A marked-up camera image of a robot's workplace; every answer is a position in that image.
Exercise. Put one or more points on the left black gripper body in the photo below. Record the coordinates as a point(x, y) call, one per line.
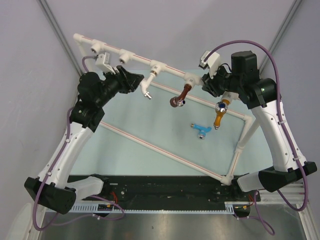
point(121, 85)

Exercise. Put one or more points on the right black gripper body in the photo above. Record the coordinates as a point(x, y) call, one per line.
point(222, 81)

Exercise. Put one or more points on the white water faucet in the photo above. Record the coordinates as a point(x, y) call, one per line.
point(144, 84)

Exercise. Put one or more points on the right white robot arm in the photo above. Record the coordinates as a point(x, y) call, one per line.
point(261, 96)

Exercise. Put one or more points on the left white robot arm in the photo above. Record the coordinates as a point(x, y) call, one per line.
point(51, 188)

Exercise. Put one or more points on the amber yellow water faucet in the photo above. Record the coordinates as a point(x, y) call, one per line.
point(220, 109)

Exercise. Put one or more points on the dark red water faucet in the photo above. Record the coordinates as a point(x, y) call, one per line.
point(179, 101)

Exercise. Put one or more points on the blue water faucet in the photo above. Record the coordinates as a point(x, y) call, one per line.
point(202, 131)

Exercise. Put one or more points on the light green table mat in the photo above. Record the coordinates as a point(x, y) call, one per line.
point(156, 122)

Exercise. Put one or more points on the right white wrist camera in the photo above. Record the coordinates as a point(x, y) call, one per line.
point(212, 62)

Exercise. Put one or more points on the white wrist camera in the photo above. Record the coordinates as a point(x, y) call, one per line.
point(212, 62)
point(103, 63)

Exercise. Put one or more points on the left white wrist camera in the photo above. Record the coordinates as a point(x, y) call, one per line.
point(103, 63)

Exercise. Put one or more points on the white PVC pipe frame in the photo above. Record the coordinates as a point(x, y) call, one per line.
point(98, 47)

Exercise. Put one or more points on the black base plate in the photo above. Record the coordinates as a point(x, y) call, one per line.
point(172, 193)

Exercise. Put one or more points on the aluminium extrusion rail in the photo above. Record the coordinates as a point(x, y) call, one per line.
point(294, 193)

